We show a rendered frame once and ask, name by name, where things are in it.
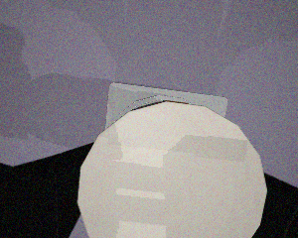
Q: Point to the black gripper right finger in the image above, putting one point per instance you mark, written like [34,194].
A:
[280,212]

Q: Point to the grey balance scale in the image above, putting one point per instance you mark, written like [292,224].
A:
[125,97]

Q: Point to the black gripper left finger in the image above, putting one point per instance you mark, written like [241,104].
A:
[38,199]

